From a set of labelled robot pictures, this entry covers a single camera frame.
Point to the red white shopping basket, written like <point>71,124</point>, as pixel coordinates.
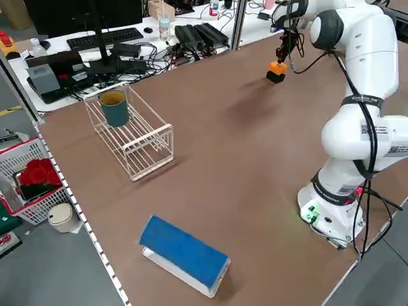
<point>32,210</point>

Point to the grey box device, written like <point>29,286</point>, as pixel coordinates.
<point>43,78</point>

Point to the pink cup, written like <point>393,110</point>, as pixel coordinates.
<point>268,4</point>

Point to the black mouse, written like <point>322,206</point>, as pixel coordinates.
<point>148,30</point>

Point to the clear water bottle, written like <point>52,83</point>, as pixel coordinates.
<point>165,30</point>
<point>39,48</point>

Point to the small white bin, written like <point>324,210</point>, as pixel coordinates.
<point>62,218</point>

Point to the bottle with red label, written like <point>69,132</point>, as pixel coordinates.
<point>213,7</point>

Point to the orange button box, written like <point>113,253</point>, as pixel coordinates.
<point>276,67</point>

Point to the white desk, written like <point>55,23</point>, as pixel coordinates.
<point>197,17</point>

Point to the black power supply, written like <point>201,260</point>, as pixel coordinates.
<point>188,35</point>
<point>212,33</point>

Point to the black keyboard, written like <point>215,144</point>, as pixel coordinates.
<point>105,36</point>

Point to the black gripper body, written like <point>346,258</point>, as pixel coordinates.
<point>288,44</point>

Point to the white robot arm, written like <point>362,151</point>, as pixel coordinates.
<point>366,63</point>

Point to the aluminium post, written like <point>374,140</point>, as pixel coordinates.
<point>239,22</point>

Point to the dark green cylindrical cup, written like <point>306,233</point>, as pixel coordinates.
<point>115,110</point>

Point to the black monitor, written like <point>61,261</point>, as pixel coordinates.
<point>63,16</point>

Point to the blue cloth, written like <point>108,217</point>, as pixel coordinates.
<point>185,252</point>

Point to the wooden box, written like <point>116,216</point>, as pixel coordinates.
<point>161,11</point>

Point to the red roses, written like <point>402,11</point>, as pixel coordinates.
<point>38,173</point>

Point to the yellow emergency stop box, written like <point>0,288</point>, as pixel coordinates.
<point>6,43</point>

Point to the black pole stand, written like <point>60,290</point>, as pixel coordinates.
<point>102,38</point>

